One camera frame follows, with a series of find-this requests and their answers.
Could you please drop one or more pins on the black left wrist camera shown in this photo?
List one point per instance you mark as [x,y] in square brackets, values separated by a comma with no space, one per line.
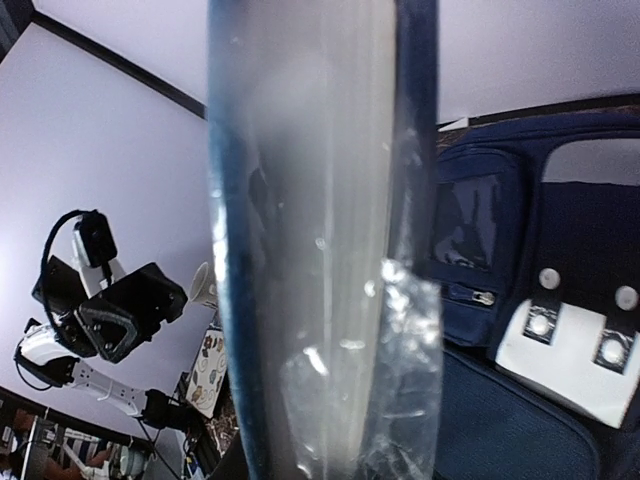
[96,243]

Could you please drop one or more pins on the cream floral mug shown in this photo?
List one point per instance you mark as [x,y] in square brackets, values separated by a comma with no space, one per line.
[203,287]

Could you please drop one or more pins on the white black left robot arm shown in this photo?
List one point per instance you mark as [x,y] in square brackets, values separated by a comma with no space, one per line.
[39,353]

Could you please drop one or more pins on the navy blue backpack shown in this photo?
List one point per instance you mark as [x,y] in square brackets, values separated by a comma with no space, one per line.
[536,249]

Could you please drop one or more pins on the dark blue hardcover book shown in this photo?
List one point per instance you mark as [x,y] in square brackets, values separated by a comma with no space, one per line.
[322,135]

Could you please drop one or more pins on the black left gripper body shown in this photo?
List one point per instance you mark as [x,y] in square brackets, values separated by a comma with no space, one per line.
[107,312]

